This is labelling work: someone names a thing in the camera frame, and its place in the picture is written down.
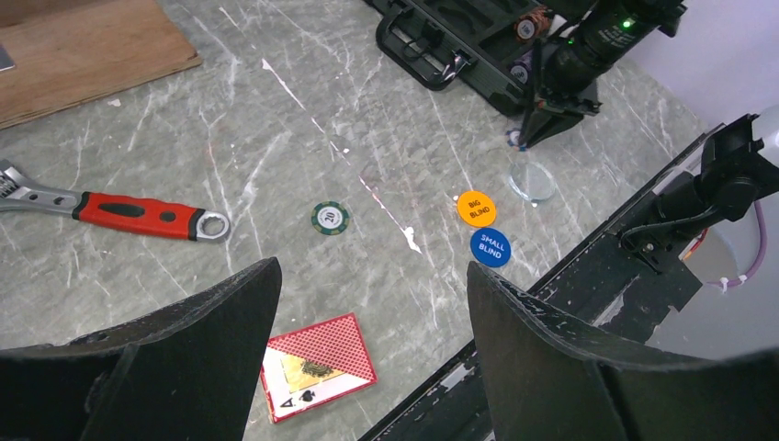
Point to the purple chip stack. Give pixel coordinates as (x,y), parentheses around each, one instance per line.
(521,68)

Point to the red playing card deck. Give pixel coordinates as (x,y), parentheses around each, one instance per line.
(314,365)

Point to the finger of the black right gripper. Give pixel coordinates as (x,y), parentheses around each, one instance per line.
(544,120)

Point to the black poker case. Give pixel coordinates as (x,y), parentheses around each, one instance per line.
(438,42)

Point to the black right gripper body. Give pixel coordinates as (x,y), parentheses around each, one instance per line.
(604,32)

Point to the green poker chip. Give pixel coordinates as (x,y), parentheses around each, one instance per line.
(329,218)

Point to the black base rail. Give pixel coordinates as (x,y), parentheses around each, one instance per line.
(598,282)

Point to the red handled adjustable wrench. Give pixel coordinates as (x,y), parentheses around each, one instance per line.
(145,216)

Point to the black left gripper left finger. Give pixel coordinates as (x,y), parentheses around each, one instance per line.
(187,371)

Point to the blue small blind button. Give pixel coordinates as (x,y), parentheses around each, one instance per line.
(490,247)

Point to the orange big blind button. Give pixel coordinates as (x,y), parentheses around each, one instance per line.
(476,209)

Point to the blue poker chip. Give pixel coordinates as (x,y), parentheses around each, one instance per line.
(513,140)

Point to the clear dealer button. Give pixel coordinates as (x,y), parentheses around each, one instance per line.
(531,182)

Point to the wooden board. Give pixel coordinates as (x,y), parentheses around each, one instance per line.
(66,53)

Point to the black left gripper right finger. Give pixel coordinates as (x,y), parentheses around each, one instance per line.
(548,375)

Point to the orange chip stack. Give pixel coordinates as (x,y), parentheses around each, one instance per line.
(533,24)

